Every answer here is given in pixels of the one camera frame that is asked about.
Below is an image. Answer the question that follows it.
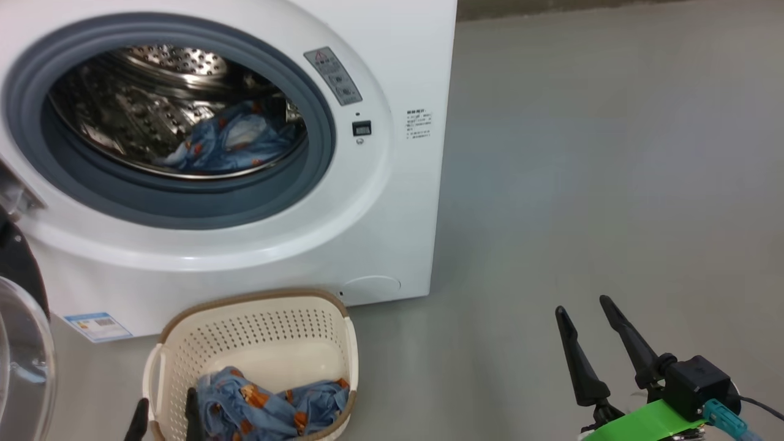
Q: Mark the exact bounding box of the silver door hinge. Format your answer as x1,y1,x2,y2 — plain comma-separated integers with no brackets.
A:
0,162,47,219

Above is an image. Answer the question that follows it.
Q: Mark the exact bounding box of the round white filter cover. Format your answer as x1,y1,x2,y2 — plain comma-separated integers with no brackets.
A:
341,275,402,301

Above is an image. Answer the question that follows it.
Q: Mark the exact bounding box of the blue garment with orange print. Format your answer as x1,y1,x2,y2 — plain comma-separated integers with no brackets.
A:
160,101,306,173
196,366,352,441

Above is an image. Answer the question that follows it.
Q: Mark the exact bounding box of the teal cable connector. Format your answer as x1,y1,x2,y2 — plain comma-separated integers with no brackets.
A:
703,398,764,441

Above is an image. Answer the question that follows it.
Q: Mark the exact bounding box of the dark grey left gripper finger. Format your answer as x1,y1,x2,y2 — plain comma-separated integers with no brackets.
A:
185,386,206,441
124,398,149,441

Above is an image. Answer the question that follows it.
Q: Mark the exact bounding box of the stainless steel washing machine drum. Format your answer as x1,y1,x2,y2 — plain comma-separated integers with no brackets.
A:
48,44,307,180

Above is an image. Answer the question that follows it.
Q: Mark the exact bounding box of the white front-load washing machine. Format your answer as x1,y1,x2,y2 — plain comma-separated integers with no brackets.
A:
0,0,458,341

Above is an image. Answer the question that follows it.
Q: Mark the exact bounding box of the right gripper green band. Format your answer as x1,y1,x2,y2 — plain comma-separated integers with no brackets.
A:
555,295,706,441

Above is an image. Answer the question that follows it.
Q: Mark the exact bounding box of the blue energy label sticker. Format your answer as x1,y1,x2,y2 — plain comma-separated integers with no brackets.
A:
63,312,134,343

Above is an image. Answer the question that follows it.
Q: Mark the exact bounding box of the thin black cable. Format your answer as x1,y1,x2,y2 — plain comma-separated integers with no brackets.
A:
737,394,784,424

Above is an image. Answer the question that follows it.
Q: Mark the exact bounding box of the printed text notice sticker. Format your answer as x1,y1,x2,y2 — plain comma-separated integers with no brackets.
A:
405,109,434,141

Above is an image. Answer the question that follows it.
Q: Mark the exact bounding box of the washing machine door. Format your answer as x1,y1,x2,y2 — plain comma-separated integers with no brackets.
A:
0,208,58,441

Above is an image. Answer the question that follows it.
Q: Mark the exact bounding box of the cream perforated laundry basket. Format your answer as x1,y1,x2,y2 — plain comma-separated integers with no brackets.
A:
143,288,360,441

